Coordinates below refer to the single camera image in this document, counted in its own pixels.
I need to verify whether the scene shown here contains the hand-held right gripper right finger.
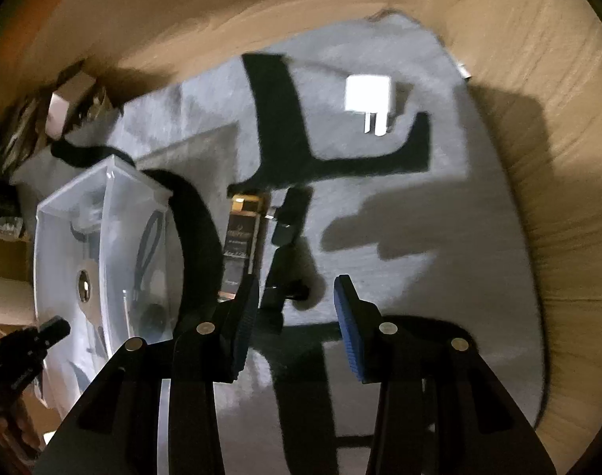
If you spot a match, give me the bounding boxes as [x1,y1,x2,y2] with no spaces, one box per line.
[333,275,557,475]

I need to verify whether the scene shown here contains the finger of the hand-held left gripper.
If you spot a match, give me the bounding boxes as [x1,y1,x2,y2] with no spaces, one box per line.
[32,317,72,353]

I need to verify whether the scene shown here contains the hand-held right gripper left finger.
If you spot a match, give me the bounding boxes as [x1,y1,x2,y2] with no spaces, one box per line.
[34,274,260,475]

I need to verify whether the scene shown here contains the silver metal tool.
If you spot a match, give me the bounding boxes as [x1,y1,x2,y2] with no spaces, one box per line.
[123,208,171,343]

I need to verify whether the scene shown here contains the small black clip device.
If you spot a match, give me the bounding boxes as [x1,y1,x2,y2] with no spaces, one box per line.
[258,185,314,333]

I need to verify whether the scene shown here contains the clear plastic storage box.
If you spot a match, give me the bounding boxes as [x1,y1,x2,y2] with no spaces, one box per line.
[34,155,189,424]

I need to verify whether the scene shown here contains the person's left hand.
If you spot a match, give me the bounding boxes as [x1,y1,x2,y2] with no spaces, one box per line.
[0,398,42,461]

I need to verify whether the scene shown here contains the black and gold lighter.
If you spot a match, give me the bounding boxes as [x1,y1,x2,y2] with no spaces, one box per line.
[216,194,271,304]

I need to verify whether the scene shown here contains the tray of small white items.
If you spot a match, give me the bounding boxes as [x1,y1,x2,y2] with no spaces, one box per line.
[0,215,25,244]

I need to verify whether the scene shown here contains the grey mat with black letters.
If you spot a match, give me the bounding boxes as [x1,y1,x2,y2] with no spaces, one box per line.
[14,10,552,475]

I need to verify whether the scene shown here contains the small white box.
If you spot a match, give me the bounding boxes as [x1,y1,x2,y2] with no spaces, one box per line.
[46,62,102,140]

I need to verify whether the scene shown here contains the white charger plug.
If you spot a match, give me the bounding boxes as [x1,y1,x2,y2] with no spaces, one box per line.
[344,75,396,136]

